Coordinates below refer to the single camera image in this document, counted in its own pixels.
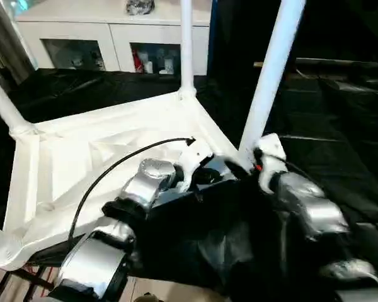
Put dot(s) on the grey bundle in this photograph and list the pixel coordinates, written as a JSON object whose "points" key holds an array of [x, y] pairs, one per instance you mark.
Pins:
{"points": [[140, 6]]}

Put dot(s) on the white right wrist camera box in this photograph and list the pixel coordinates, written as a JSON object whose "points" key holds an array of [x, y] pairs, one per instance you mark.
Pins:
{"points": [[272, 146]]}

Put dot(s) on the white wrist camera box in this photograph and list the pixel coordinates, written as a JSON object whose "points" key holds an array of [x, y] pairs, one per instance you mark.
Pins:
{"points": [[272, 146], [195, 154]]}

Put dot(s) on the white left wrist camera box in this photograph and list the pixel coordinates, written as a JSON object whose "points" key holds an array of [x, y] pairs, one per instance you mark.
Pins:
{"points": [[195, 154]]}

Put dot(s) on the black mat cloth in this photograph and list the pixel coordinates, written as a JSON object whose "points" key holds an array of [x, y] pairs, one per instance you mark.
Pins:
{"points": [[334, 126]]}

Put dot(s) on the white plastic table top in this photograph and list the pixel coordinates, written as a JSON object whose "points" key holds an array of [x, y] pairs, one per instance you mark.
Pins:
{"points": [[97, 138]]}

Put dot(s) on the black folding table frame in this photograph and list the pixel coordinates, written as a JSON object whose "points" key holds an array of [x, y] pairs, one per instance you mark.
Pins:
{"points": [[15, 283]]}

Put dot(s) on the grey curtain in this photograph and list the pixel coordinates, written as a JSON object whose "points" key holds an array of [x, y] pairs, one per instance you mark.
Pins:
{"points": [[6, 44]]}

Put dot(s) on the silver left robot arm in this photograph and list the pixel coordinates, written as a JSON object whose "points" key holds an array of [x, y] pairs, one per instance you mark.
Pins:
{"points": [[145, 188]]}

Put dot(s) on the white glass-door cabinet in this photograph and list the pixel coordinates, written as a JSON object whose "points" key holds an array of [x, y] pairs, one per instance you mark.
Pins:
{"points": [[113, 34]]}

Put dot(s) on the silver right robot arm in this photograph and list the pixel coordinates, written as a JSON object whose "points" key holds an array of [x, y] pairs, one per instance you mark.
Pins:
{"points": [[312, 207]]}

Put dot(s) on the grey metal bar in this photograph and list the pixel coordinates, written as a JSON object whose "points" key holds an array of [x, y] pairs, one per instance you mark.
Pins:
{"points": [[343, 63]]}

